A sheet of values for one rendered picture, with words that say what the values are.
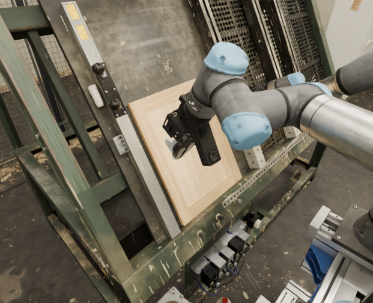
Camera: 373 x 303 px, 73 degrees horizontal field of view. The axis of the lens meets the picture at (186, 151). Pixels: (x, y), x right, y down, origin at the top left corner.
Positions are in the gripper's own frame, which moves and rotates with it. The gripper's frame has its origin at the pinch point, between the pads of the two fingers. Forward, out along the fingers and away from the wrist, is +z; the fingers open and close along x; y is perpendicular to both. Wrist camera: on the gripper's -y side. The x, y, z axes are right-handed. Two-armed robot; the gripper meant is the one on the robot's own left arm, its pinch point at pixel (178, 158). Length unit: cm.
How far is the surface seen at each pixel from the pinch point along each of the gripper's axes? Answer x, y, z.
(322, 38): -188, 29, 17
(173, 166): -16.6, 7.0, 32.3
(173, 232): -2.5, -14.7, 41.7
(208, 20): -64, 52, 1
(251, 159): -63, -10, 40
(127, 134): -2.2, 23.6, 20.1
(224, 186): -39, -13, 43
